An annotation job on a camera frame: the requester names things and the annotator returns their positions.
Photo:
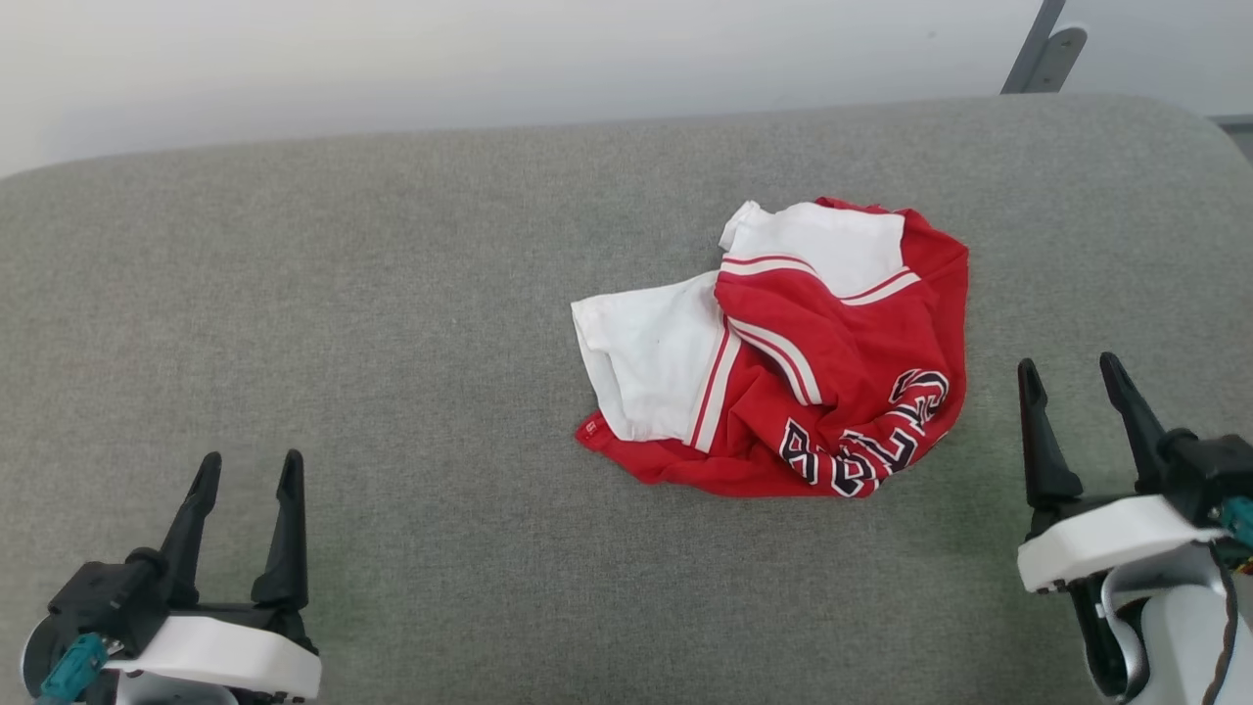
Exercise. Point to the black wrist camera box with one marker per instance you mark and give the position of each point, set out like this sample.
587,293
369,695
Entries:
108,599
1209,475

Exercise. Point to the grey fabric sofa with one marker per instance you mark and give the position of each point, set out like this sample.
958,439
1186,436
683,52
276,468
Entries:
343,343

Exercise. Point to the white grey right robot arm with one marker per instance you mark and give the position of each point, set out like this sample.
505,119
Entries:
1180,641

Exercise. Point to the teal camera connector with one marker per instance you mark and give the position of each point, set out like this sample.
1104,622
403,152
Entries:
73,671
1239,519

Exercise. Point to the grey rounded metal plate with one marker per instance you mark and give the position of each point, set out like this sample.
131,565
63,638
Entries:
1059,57

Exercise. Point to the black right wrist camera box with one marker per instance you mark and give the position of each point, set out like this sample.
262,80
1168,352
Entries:
1209,475

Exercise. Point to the teal right camera connector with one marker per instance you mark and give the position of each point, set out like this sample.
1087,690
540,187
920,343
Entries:
1239,519

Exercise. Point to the grey metal bar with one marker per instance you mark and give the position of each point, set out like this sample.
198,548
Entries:
1028,49

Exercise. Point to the teal left camera connector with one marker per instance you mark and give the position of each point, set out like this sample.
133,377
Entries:
73,671

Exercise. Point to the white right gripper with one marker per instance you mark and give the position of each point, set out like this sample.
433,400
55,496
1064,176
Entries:
1106,540

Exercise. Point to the red and white sports garment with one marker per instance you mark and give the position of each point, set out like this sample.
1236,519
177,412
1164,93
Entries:
832,333

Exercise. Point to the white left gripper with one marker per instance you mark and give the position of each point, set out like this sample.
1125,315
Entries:
225,658

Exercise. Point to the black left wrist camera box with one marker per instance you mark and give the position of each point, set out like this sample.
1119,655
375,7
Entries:
108,599

